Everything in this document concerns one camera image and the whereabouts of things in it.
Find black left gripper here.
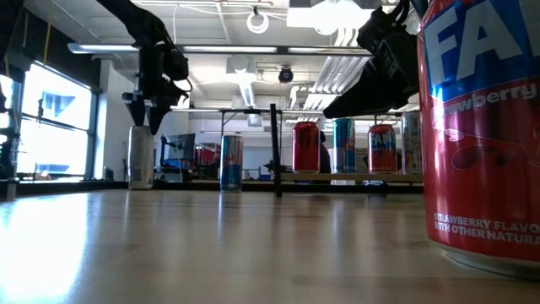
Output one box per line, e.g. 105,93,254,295
121,44,190,136

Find black aluminium rig frame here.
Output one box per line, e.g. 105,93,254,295
16,180,424,195

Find person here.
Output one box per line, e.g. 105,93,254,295
318,130,333,174

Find black frame wooden shelf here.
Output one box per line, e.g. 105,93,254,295
219,103,424,198

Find red Fanta strawberry can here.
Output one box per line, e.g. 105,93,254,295
416,0,540,280
367,123,398,176

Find black overhead camera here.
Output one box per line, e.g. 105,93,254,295
277,65,295,84

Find overhead rig light bar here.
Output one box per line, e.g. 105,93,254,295
67,41,375,57

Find red Coca-Cola can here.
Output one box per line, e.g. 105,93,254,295
292,121,321,175

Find white ceiling pipes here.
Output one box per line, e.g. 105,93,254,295
290,29,372,111

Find red tool cabinet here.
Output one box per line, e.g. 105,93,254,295
193,143,220,168

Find white cable coil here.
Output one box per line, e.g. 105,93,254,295
246,10,270,35

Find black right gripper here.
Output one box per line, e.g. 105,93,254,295
322,6,419,120

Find white orange energy drink can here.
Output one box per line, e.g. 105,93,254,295
127,125,155,191
400,110,424,176

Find black window frame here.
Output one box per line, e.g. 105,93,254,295
0,62,101,181

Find white ceiling light panel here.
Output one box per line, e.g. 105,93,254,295
286,0,381,30

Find black monitor on stand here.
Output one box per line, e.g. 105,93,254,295
162,133,197,170

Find blue silver Red Bull can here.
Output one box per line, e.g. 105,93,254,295
332,117,357,175
219,134,245,193

